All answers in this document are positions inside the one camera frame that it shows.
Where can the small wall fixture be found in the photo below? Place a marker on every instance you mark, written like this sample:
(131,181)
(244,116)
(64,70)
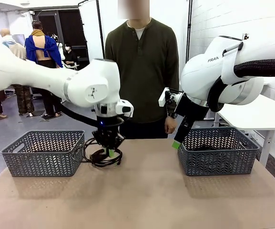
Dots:
(246,36)

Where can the mannequin with blue garment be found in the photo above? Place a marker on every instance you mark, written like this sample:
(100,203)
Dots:
(42,47)

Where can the grey plastic lattice basket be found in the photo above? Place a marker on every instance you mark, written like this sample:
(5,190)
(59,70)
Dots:
(44,164)
(218,164)

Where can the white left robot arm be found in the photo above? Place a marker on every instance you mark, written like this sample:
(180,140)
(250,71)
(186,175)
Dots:
(32,76)

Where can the person's left forearm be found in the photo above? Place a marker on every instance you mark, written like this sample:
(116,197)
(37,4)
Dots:
(171,110)

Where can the white mannequin torso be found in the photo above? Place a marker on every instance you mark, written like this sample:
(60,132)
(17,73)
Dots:
(60,47)

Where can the mannequin with beige sweater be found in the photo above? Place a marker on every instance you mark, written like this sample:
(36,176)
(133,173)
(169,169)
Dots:
(18,51)

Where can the white side table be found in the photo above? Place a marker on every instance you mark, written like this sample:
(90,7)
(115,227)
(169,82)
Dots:
(247,114)

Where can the black wrist watch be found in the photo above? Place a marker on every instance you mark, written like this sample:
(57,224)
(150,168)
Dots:
(173,115)

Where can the black room divider panels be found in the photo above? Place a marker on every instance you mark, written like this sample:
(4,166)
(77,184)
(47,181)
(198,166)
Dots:
(75,26)

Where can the person in olive sweater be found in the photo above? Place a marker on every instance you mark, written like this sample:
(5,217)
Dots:
(146,59)

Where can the background person with mask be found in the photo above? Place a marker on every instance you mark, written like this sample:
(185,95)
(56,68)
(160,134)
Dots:
(69,55)

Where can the person's left hand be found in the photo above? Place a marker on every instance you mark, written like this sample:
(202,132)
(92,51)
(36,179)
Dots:
(171,125)

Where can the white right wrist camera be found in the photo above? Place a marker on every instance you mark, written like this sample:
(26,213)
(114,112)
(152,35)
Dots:
(163,97)

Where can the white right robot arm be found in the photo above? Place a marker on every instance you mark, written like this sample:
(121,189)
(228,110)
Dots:
(199,76)

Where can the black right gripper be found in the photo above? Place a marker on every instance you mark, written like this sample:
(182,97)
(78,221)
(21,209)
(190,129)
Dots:
(189,107)

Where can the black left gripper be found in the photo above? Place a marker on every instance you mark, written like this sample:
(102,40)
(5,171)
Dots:
(107,133)

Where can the black light stand pole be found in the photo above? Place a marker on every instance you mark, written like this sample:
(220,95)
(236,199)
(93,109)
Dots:
(99,28)
(188,28)

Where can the white backdrop panel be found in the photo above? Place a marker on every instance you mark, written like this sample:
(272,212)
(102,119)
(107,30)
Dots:
(92,35)

